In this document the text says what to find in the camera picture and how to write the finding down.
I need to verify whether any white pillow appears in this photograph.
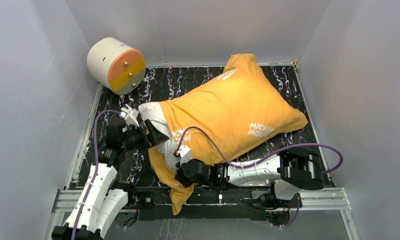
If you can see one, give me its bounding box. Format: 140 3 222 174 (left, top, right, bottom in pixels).
138 102 180 171

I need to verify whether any blue and yellow pillowcase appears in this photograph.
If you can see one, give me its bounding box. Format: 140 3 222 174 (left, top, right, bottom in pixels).
138 53 308 215

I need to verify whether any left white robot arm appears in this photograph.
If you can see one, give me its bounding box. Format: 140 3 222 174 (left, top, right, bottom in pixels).
51 118 169 240

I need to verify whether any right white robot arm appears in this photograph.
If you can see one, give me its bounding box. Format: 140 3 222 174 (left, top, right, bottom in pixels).
173 145 324 207

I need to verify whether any white cylinder drawer unit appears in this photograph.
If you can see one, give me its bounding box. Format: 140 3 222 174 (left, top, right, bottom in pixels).
86 37 146 95

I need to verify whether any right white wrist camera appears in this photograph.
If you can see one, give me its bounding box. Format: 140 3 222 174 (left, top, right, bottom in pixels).
173 144 193 166

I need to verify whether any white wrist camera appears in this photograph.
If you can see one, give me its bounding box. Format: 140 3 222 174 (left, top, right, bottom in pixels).
173 144 193 166
119 104 140 128

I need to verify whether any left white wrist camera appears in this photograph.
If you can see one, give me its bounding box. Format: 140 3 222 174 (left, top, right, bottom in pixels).
119 104 140 128

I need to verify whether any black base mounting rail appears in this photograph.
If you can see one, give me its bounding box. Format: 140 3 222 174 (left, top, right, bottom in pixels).
135 186 271 221

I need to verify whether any aluminium frame rail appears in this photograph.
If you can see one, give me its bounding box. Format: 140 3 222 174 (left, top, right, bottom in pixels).
52 187 352 213

